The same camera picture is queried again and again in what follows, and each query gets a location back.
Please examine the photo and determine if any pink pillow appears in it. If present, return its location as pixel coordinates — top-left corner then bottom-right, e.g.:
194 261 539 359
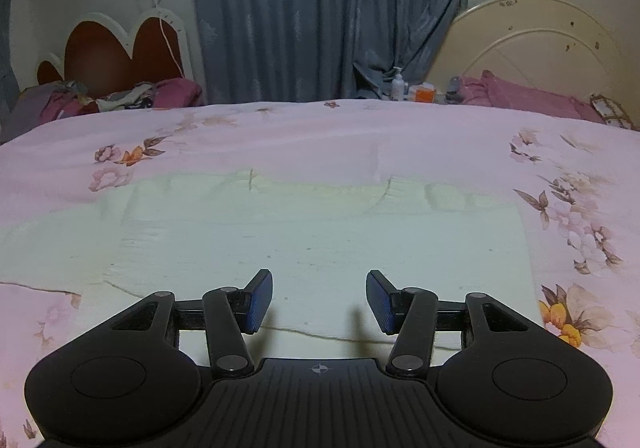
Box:
150 78 204 108
459 70 607 125

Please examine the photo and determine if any brown patterned cushion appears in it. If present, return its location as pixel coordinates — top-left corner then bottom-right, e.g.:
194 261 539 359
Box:
590 94 640 132

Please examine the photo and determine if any white hanging cable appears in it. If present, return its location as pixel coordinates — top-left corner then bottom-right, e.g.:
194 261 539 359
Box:
134 0 187 79

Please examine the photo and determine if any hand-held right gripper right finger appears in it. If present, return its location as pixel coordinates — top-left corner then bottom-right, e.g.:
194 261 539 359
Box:
366 269 533 378

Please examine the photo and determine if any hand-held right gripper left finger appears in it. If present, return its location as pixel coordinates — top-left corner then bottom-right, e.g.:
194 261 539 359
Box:
107 269 276 379

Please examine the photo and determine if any cream round headboard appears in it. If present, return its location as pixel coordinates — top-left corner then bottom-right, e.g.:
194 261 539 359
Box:
425 0 627 105

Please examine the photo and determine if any orange box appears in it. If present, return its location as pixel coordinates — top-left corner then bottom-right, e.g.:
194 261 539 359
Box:
407 83 437 103

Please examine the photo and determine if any blue grey curtain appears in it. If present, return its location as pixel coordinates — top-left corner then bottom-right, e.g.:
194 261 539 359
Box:
0 0 22 101
189 0 483 105

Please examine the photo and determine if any pink floral blanket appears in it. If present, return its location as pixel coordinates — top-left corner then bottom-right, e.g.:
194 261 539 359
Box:
0 98 640 448

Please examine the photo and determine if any pale green small garment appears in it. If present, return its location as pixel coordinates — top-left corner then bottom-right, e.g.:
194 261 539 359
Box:
0 168 538 365

